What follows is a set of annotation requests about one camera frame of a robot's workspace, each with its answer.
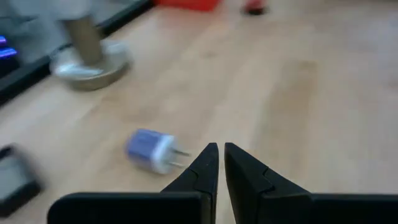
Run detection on purple white wall charger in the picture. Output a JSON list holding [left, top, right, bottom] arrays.
[[124, 128, 191, 175]]

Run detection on black plastic mirror frame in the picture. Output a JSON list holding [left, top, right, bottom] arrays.
[[0, 144, 43, 218]]

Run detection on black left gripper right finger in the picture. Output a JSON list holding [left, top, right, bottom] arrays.
[[224, 142, 398, 224]]

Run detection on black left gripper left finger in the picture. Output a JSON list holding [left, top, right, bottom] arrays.
[[46, 142, 220, 224]]

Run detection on red sand hourglass black caps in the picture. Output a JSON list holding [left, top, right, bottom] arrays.
[[241, 0, 269, 16]]

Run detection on brass lamp with white bulb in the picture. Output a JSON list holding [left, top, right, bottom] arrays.
[[49, 12, 134, 92]]

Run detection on purple lit keyboard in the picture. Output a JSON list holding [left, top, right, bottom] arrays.
[[0, 34, 19, 60]]

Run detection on red plastic basket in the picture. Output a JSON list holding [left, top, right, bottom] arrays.
[[154, 0, 223, 12]]

